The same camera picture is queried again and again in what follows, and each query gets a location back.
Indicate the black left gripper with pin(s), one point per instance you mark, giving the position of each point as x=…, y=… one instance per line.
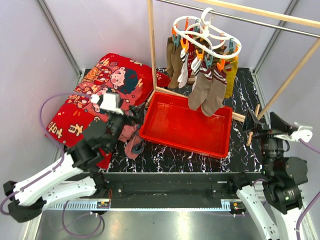
x=138, y=111

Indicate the wooden rack frame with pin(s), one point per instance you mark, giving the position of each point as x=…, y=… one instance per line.
x=245, y=9

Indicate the mustard yellow hanging sock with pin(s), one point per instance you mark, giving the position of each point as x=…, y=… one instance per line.
x=230, y=68

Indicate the tan sock brown cuff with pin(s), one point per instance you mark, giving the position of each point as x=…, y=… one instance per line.
x=176, y=67
x=169, y=51

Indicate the taupe ribbed sock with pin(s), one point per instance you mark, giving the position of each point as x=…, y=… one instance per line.
x=216, y=94

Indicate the red cartoon bear pillow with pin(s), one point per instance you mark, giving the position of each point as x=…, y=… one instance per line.
x=114, y=83

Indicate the red plastic bin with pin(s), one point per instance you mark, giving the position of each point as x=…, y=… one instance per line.
x=170, y=122

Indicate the brown hanging sock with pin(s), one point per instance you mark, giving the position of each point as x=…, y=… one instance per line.
x=220, y=50

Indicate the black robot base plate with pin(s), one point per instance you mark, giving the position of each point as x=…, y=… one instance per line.
x=211, y=185

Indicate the red christmas sock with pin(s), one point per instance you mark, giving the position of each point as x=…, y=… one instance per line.
x=191, y=56

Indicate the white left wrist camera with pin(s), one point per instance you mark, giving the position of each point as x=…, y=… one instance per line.
x=107, y=102

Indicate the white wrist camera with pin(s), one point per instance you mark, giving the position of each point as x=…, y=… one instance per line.
x=107, y=102
x=298, y=132

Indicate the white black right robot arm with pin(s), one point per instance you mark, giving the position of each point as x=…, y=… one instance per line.
x=283, y=176

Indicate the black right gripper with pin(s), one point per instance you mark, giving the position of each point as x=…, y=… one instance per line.
x=251, y=122

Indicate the pink and teal garment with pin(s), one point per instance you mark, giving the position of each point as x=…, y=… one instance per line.
x=135, y=144

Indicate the maroon striped cuff sock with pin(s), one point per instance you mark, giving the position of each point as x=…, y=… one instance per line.
x=202, y=87

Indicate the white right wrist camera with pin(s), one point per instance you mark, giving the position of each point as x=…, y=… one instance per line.
x=298, y=132

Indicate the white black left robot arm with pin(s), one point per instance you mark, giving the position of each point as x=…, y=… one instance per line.
x=29, y=198

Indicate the white sock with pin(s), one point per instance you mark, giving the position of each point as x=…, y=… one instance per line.
x=183, y=77
x=196, y=66

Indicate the white round clip hanger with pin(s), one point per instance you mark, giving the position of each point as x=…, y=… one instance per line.
x=206, y=36

